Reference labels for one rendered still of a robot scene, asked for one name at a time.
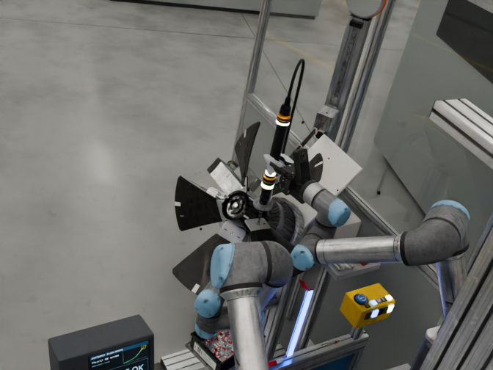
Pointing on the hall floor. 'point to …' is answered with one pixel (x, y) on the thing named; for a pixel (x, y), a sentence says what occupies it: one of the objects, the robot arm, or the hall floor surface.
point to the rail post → (353, 361)
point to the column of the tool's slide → (346, 70)
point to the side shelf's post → (313, 309)
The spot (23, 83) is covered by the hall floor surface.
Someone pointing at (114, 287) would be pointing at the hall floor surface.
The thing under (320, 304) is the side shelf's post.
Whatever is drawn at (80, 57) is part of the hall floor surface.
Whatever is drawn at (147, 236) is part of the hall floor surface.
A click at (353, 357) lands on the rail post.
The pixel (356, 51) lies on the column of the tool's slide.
